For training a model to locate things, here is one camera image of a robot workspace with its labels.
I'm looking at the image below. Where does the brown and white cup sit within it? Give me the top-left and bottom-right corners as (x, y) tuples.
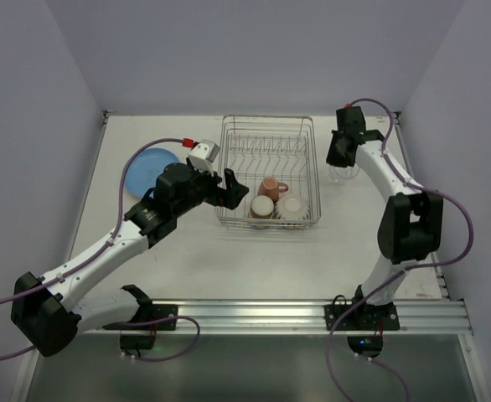
(249, 195), (275, 219)

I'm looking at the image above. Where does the pink mug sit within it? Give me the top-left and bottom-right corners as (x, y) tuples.
(257, 177), (289, 203)

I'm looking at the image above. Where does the blue plate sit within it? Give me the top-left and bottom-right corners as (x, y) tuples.
(124, 147), (179, 198)

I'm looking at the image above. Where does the clear glass tumbler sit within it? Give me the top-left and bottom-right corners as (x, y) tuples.
(328, 165), (360, 184)

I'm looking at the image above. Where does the white blue-striped bowl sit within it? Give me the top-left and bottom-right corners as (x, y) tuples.
(274, 193), (309, 220)

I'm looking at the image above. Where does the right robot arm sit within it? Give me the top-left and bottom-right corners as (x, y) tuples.
(326, 106), (443, 307)

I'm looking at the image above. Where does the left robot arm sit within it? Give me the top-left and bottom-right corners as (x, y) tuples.
(11, 163), (249, 357)

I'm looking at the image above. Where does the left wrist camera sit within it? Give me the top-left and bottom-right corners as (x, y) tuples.
(182, 138), (220, 175)

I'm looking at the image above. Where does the metal wire dish rack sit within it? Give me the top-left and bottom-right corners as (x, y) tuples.
(216, 114), (321, 229)

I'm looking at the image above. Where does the aluminium mounting rail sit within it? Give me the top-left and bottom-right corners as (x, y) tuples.
(67, 291), (472, 336)

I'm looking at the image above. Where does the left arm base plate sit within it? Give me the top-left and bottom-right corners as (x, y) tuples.
(103, 285), (178, 332)

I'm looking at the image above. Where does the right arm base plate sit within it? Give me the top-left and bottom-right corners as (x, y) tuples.
(323, 295), (401, 332)

